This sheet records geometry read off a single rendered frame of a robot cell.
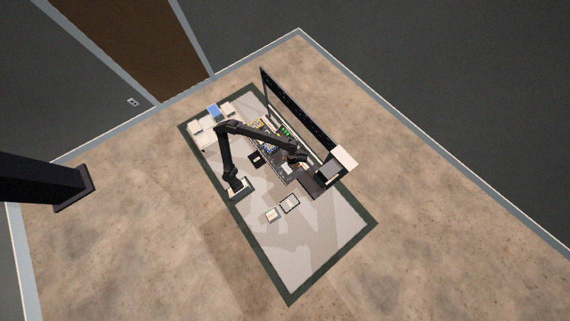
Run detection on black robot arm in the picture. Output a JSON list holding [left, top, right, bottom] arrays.
[[213, 119, 308, 194]]

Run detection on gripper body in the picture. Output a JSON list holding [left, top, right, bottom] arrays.
[[284, 154, 300, 171]]

